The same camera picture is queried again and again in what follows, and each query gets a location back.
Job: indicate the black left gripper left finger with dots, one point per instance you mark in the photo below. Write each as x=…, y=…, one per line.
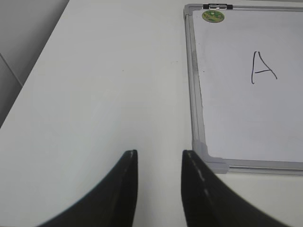
x=111, y=203

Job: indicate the white board with aluminium frame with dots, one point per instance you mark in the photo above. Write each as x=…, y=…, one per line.
x=246, y=88

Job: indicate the round green magnet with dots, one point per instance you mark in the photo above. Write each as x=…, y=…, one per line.
x=213, y=16

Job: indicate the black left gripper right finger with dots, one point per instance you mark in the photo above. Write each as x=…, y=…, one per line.
x=208, y=202

